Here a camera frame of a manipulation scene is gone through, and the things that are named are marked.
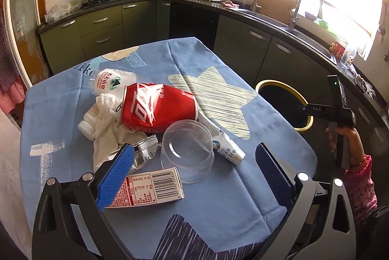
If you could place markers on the wooden cutting board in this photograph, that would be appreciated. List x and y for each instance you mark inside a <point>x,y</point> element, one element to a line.
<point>276,5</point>

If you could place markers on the black kitchen countertop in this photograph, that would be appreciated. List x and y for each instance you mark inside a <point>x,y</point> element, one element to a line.
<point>212,6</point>

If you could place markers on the person's right forearm pink sleeve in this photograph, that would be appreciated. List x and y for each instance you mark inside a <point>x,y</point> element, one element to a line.
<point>361,187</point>

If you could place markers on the white tissue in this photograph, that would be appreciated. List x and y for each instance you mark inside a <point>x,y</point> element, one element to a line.
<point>106,134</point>

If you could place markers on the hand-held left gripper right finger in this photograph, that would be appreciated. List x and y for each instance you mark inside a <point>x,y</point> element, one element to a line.
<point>273,175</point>

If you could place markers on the red box with figurines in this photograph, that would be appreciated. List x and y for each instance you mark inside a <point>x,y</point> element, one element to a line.
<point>342,52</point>

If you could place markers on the person's right hand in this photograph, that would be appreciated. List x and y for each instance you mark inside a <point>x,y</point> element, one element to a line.
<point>354,144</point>

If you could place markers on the crushed red soda can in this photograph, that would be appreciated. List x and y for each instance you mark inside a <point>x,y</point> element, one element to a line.
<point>152,108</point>

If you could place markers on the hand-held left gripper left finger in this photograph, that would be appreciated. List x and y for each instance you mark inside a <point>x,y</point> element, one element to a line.
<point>117,176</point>

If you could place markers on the person's dark clothing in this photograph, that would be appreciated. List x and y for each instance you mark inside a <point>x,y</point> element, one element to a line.
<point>375,235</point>

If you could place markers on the clear plastic bag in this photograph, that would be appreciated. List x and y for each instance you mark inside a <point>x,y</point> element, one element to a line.
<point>62,11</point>

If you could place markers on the blue star print tablecloth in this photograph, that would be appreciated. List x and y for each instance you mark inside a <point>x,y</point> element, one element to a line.
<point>228,202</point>

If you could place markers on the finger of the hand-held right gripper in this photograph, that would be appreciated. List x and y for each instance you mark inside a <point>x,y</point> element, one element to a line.
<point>316,110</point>

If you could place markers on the red checkered cloth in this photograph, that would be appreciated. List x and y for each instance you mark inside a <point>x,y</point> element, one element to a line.
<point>10,77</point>

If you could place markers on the clear plastic cup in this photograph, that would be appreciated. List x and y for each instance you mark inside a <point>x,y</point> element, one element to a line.
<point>185,156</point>

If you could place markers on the white squeezed drink pouch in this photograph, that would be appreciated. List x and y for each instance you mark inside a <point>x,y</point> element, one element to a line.
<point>228,152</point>

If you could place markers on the silver foil wrapper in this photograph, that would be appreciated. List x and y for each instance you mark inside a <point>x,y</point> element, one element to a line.
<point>146,150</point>

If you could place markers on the yellow rimmed dark trash bin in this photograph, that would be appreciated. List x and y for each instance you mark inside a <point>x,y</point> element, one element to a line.
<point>282,102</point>

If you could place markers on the green plastic item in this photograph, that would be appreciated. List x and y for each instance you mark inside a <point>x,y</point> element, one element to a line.
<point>322,23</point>

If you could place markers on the green kitchen cabinets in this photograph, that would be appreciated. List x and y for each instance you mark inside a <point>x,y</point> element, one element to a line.
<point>243,47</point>

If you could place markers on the steel kitchen faucet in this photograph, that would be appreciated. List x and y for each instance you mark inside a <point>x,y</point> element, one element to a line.
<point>296,8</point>

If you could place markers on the crushed clear water bottle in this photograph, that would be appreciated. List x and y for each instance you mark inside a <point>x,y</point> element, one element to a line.
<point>106,82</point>

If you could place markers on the red and white carton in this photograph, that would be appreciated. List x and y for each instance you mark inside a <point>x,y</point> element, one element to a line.
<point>158,187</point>

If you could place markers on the crumpled plastic packets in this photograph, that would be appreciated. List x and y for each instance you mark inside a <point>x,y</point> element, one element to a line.
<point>364,85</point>

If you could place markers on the pink dish cloth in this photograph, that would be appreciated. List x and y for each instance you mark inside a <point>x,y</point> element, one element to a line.
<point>231,4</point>

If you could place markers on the small white plastic bottle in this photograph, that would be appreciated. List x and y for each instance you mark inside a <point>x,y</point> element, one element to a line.
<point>86,124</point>

